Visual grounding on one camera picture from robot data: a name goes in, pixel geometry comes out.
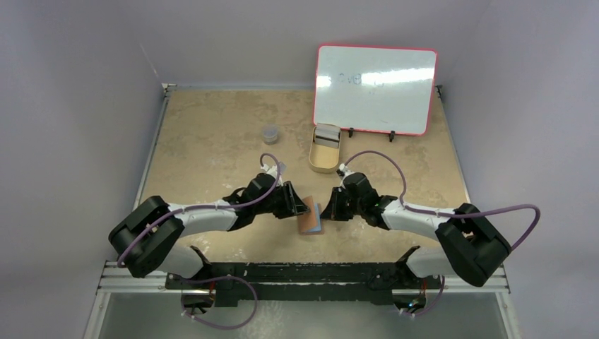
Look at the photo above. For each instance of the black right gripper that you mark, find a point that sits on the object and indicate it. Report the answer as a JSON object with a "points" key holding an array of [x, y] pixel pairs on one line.
{"points": [[337, 203]]}

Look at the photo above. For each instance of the stack of cards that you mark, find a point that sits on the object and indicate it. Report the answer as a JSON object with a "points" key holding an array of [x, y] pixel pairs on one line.
{"points": [[327, 135]]}

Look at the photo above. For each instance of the red framed whiteboard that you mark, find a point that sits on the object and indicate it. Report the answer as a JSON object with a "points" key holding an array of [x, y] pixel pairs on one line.
{"points": [[375, 89]]}

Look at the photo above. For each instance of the brown leather card holder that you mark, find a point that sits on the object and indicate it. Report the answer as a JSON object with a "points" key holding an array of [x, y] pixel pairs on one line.
{"points": [[310, 222]]}

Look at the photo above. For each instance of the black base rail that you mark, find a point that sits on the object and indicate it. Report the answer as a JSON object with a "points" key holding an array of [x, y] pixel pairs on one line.
{"points": [[379, 284]]}

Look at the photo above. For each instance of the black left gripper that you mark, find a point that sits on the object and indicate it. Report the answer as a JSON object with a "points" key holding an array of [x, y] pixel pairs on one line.
{"points": [[290, 202]]}

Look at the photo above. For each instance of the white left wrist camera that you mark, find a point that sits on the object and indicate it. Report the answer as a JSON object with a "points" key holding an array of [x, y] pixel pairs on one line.
{"points": [[274, 170]]}

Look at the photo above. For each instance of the beige oval plastic tray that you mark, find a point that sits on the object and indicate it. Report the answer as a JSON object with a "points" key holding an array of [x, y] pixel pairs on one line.
{"points": [[323, 159]]}

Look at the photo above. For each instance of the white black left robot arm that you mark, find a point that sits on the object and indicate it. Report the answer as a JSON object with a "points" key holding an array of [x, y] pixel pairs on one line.
{"points": [[146, 240]]}

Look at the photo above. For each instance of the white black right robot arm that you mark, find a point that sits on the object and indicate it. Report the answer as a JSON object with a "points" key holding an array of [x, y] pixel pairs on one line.
{"points": [[470, 247]]}

